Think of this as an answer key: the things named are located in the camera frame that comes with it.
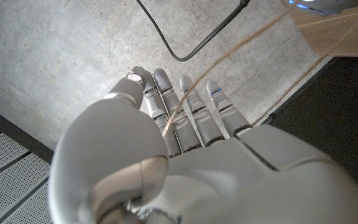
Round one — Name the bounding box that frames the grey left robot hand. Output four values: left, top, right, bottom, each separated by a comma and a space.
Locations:
47, 65, 358, 224

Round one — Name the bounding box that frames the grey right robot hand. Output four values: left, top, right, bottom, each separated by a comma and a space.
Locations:
280, 0, 358, 17

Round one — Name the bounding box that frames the brown twine strand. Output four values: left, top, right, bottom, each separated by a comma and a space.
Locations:
162, 0, 358, 138

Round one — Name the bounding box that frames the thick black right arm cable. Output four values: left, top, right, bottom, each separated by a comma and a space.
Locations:
135, 0, 252, 62

